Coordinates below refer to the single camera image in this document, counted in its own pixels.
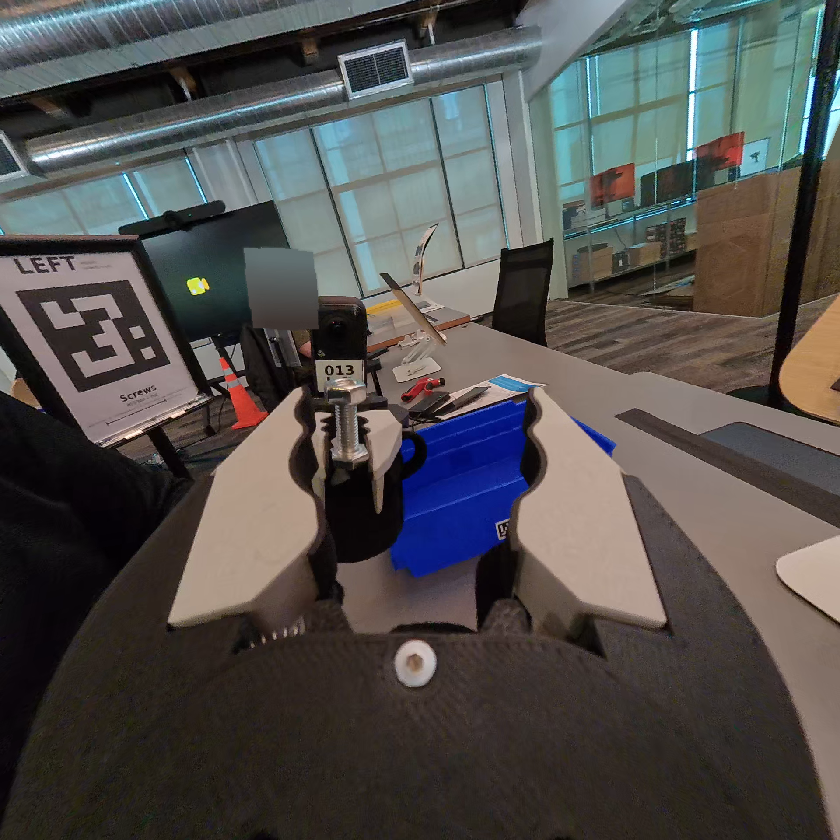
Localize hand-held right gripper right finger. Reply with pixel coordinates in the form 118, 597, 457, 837
508, 386, 669, 641

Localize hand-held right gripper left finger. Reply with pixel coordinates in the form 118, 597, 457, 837
167, 386, 339, 634

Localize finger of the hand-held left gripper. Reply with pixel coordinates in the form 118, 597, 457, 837
363, 406, 411, 514
311, 423, 337, 501

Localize steel hex bolt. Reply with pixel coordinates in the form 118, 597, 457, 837
325, 381, 366, 455

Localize blue storage bin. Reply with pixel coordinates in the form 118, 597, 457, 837
390, 397, 618, 578

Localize person's left forearm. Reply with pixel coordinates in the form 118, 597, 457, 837
0, 392, 198, 624

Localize black office chair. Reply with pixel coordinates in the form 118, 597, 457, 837
491, 238, 555, 347
239, 325, 298, 411

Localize black thin sheet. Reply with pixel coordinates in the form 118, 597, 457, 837
433, 386, 492, 418

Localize orange traffic cone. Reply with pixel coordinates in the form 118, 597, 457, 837
218, 357, 269, 431

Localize printed standing banner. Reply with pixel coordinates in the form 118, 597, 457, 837
411, 223, 439, 296

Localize wood edged table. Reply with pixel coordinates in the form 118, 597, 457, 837
364, 298, 472, 352

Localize white blue leaflet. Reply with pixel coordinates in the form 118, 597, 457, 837
469, 374, 547, 403

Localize black webcam bar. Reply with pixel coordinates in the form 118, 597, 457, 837
118, 200, 226, 236

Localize framed marker sign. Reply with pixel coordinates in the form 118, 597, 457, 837
0, 235, 212, 481

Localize white vent grille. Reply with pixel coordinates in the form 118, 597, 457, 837
0, 131, 30, 182
338, 39, 414, 99

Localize storage shelf with boxes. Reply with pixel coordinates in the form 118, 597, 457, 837
561, 131, 697, 290

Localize black pole stand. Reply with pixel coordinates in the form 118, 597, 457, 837
728, 0, 837, 409

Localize black wall monitor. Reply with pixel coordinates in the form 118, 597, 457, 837
141, 200, 293, 343

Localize silver ventilation duct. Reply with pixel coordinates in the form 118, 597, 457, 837
26, 26, 542, 172
0, 0, 526, 73

